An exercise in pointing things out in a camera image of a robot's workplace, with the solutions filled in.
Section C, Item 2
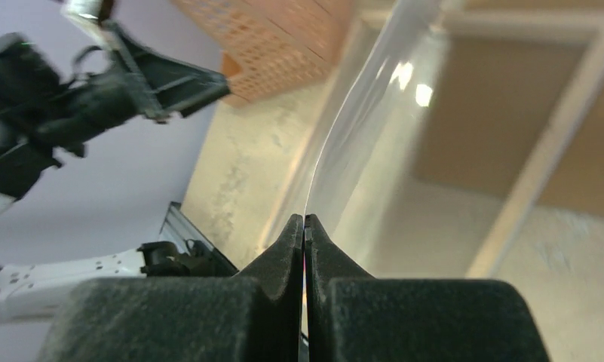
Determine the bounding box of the orange plastic file organizer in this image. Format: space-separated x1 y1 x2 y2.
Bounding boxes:
174 0 355 107

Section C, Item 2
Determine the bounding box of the aluminium table frame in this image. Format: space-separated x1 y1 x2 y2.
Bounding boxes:
158 202 215 260

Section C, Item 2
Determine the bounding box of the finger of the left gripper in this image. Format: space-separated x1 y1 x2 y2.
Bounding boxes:
103 20 230 120

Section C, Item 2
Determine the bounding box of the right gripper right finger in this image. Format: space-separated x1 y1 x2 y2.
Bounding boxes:
304 214 549 361

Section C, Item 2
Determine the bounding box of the white wooden picture frame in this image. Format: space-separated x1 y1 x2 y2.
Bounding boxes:
357 1 604 286

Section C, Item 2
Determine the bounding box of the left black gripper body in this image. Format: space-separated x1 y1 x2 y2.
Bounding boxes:
32 66 138 150

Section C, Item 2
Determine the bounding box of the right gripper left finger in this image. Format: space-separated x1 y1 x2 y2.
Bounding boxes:
38 214 303 361

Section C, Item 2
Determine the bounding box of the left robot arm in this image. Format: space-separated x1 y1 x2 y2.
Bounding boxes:
0 20 230 324

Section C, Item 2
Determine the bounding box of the brown cardboard backing board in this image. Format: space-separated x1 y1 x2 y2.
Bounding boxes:
415 38 604 216

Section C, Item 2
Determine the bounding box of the clear acrylic sheet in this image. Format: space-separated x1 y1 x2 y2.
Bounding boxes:
259 0 452 281

